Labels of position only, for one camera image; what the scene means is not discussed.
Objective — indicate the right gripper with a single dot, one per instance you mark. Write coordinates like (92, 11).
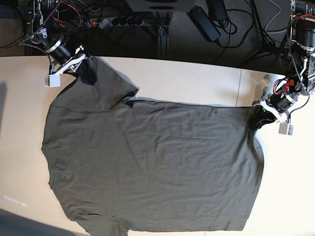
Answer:
(73, 60)

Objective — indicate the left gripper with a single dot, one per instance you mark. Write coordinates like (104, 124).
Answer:
(274, 106)

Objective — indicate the dark grey T-shirt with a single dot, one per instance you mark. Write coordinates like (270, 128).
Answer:
(118, 164)

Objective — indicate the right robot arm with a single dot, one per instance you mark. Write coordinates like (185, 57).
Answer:
(50, 24)

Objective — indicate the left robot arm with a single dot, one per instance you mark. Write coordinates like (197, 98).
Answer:
(298, 50)

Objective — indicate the white power strip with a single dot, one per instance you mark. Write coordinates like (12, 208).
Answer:
(123, 21)

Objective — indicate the white plug adapter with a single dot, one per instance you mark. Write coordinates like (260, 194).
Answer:
(104, 23)

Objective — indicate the black power adapter brick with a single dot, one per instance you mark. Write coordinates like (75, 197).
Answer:
(205, 25)

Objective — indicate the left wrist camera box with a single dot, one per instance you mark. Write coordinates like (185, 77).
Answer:
(286, 128)

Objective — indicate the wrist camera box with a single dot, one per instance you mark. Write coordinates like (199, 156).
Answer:
(286, 128)
(52, 80)

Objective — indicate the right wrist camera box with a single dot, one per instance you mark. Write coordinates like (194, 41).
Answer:
(52, 80)

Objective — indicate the aluminium table frame post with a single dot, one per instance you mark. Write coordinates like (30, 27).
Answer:
(163, 22)

